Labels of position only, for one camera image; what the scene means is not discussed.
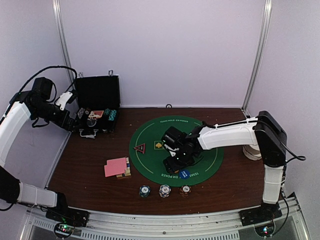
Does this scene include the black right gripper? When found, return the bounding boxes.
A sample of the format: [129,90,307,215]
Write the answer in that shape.
[163,148,195,175]

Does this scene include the blue small blind button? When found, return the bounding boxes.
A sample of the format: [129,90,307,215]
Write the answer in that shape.
[178,169,191,180]

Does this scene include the blue beige 10 chip stack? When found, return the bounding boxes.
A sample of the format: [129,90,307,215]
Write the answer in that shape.
[158,184,171,198]

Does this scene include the red triangle marker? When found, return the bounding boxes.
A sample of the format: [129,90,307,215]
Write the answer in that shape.
[133,143,146,154]

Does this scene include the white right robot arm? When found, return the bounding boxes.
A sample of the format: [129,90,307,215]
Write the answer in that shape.
[161,110,306,221]

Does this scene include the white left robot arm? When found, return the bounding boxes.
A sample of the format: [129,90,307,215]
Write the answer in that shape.
[0,66,77,222]

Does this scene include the blue beige chip stack in case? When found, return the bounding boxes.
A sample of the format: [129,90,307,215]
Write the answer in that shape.
[76,107,85,119]

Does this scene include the clear acrylic dealer button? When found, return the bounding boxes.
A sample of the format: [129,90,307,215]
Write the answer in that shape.
[86,119,97,128]

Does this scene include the boxed playing card deck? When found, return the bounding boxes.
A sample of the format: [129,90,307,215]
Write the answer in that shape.
[88,110,104,119]

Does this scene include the green round poker mat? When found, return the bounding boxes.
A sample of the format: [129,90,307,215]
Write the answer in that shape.
[129,115,224,187]

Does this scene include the black poker chip case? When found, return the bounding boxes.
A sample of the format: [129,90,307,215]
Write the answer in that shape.
[74,69,121,139]

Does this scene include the dark blue green chip stack in case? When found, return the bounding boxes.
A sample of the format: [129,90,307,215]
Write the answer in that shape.
[103,108,111,118]

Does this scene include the teal blue chip stack in case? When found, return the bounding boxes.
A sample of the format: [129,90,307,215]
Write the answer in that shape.
[108,109,118,122]

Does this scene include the blue green 50 chip stack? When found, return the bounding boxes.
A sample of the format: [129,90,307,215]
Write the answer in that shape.
[139,185,151,198]

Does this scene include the open card deck box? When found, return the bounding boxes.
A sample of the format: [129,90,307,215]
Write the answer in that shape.
[116,157,132,178]

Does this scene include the pink playing cards pile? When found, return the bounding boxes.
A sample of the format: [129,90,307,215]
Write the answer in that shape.
[104,157,127,178]

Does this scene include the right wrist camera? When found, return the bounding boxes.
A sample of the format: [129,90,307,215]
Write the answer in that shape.
[161,126,187,150]

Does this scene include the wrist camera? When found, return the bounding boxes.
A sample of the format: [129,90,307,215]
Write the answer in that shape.
[54,91,77,111]
[161,126,187,150]

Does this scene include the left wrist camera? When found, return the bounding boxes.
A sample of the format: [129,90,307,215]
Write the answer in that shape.
[54,91,77,111]

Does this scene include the aluminium front rail base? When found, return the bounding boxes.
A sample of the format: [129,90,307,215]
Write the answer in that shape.
[19,192,313,240]

